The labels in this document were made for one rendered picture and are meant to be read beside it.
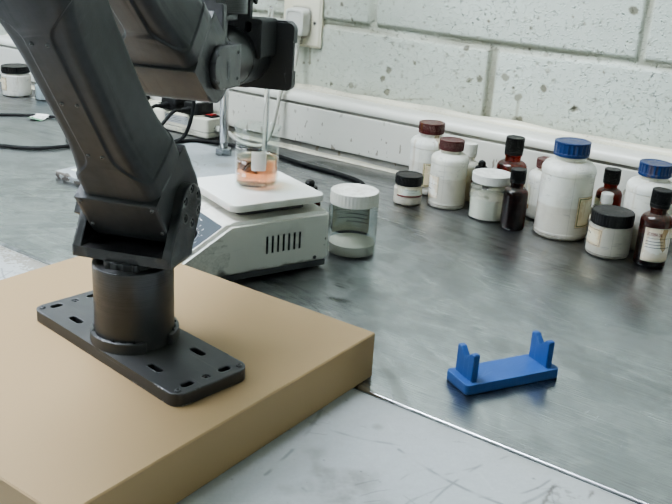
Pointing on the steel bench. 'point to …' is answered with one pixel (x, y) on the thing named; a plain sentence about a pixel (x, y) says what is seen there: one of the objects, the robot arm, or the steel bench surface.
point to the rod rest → (503, 368)
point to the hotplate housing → (261, 241)
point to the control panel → (205, 229)
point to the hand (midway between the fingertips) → (269, 48)
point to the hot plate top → (288, 196)
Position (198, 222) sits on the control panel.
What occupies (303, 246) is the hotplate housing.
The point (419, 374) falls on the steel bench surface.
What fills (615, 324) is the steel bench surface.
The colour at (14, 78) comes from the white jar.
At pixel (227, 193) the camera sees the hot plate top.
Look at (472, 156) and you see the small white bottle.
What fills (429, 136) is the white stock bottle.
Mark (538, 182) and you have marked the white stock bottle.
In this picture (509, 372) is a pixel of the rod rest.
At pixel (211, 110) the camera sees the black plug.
